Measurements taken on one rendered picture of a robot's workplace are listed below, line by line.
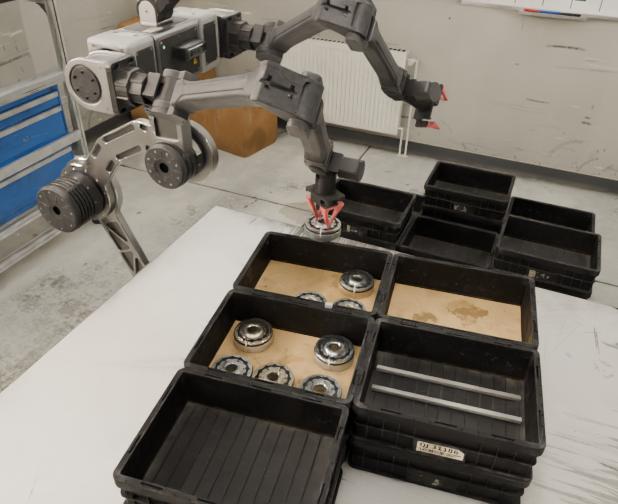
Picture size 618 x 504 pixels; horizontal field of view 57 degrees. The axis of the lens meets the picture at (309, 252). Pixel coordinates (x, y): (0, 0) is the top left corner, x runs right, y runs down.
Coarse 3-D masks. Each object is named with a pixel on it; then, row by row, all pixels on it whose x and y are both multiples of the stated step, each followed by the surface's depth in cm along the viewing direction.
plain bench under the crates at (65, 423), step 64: (192, 256) 205; (128, 320) 176; (192, 320) 177; (576, 320) 181; (64, 384) 155; (128, 384) 155; (576, 384) 159; (0, 448) 138; (64, 448) 138; (576, 448) 142
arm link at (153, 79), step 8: (152, 72) 127; (152, 80) 126; (160, 80) 126; (168, 80) 126; (176, 80) 126; (144, 88) 127; (152, 88) 126; (160, 88) 127; (168, 88) 126; (152, 96) 126; (160, 96) 126; (168, 96) 126
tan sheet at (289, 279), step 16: (272, 272) 177; (288, 272) 177; (304, 272) 177; (320, 272) 177; (336, 272) 177; (256, 288) 170; (272, 288) 170; (288, 288) 170; (304, 288) 170; (320, 288) 171; (336, 288) 171; (368, 304) 165
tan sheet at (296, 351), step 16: (288, 336) 153; (304, 336) 154; (224, 352) 148; (240, 352) 148; (272, 352) 148; (288, 352) 148; (304, 352) 149; (256, 368) 144; (304, 368) 144; (320, 368) 144; (352, 368) 144
